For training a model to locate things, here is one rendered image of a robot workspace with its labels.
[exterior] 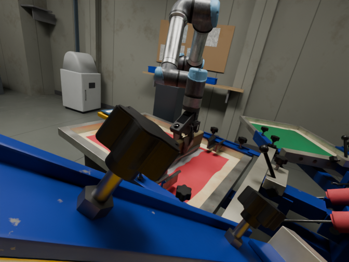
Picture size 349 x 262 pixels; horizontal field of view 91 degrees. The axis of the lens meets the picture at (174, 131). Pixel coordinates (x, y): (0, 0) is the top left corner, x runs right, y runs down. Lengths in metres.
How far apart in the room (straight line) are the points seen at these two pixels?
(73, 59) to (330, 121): 4.83
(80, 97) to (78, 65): 0.64
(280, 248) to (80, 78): 4.12
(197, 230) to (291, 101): 3.44
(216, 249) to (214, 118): 3.45
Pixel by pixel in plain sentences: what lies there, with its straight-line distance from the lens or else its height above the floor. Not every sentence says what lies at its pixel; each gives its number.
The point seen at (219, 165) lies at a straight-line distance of 0.85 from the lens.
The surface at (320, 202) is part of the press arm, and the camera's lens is 0.71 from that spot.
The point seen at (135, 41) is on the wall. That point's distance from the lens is 4.21.
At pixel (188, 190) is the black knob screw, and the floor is 1.06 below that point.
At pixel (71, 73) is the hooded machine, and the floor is 0.83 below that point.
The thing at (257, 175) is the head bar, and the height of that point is 1.04.
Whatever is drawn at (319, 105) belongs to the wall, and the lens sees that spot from 3.67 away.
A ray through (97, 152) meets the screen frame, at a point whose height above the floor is 0.99.
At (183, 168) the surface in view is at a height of 0.95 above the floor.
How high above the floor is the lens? 1.36
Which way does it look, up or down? 21 degrees down
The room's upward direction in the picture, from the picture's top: 9 degrees clockwise
